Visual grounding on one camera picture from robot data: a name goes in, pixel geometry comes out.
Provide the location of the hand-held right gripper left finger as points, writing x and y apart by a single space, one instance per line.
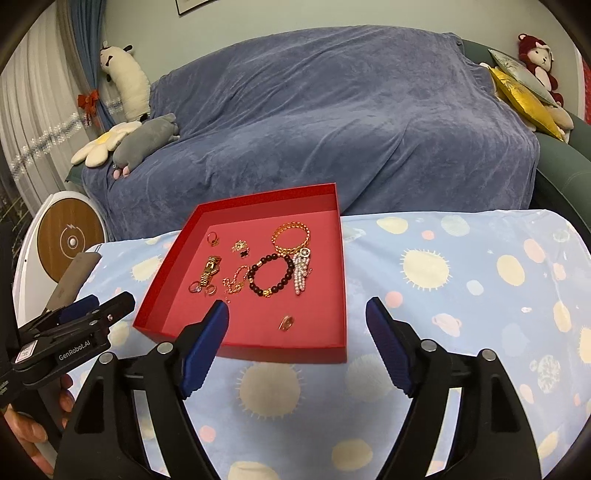
207 346

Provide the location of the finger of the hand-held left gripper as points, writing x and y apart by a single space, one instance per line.
106 311
78 307

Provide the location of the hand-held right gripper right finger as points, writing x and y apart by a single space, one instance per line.
388 346

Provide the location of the red cardboard tray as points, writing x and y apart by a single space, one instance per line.
258 332

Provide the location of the gold clover brooch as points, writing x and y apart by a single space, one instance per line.
241 248

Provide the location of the person's left hand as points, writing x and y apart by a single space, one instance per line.
27 429

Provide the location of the round white wood-top device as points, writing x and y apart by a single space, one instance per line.
69 240

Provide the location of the light blue patterned tablecloth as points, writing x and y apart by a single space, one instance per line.
461 300

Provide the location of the white flower cushion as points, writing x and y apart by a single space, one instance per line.
104 143

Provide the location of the grey plush toy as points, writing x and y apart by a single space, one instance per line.
143 141

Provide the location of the red ribbon bow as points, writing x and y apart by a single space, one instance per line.
87 99

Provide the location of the white sheer curtain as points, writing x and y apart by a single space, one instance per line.
37 92

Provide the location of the white long plush toy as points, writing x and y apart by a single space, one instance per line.
131 78

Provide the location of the dark green sofa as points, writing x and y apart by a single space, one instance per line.
563 184

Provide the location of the blue-grey sofa blanket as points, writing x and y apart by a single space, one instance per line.
323 115

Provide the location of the blue curtain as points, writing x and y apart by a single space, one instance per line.
87 37

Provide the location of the yellow shiny pillow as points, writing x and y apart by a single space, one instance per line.
521 99

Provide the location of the silver shiny pillow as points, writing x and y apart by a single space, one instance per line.
517 69

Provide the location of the red monkey plush toy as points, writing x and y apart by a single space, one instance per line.
535 53

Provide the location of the framed wall picture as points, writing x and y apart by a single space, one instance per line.
194 5

